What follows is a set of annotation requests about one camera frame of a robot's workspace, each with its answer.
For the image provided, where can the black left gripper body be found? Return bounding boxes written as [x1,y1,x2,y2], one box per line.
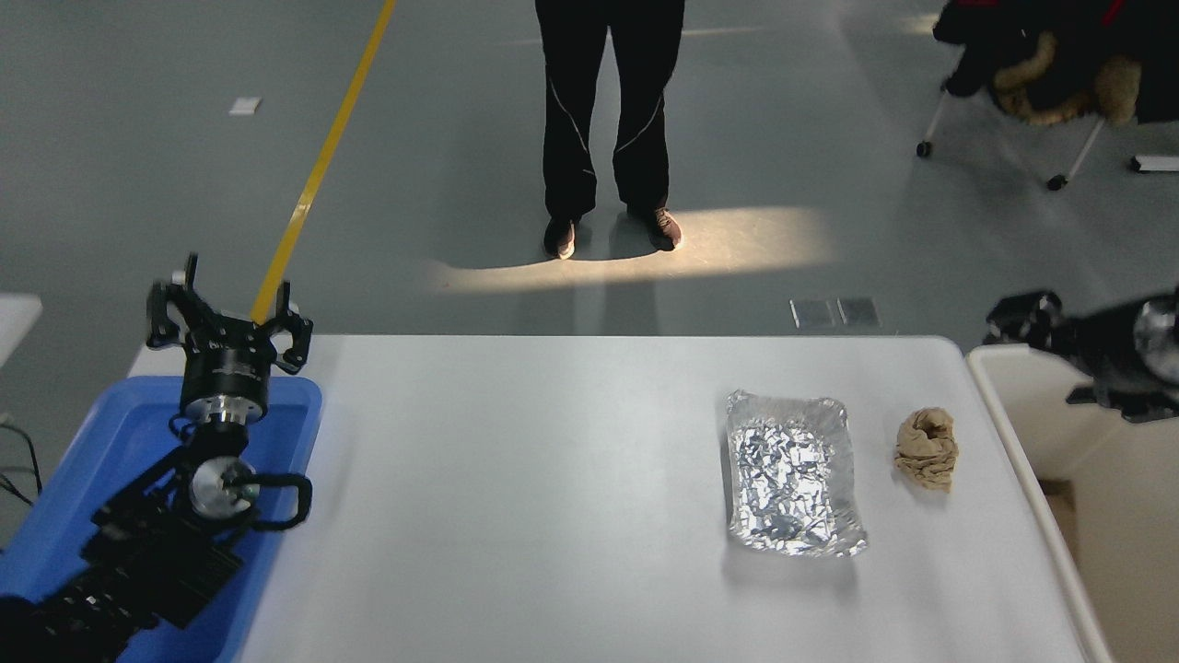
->
[178,320,277,402]

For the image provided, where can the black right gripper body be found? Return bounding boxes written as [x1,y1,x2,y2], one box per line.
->
[1064,304,1143,390]

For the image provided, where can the large pale bin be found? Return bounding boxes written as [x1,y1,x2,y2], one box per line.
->
[965,343,1179,663]

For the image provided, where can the blue plastic tray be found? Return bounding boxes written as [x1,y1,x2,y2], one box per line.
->
[0,374,323,663]

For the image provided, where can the crumpled tan paper ball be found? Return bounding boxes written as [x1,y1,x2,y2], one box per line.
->
[893,407,960,494]

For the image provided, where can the white wheeled chair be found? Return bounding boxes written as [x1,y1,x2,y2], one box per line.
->
[916,83,1106,192]

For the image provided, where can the small white side table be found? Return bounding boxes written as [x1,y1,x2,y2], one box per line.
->
[0,294,43,362]

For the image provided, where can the crumpled foil tray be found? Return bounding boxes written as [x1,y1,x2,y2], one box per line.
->
[725,390,870,559]

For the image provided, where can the person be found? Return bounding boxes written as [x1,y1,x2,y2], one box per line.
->
[534,0,687,261]

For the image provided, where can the black cables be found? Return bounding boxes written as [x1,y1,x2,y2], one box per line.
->
[0,422,43,507]

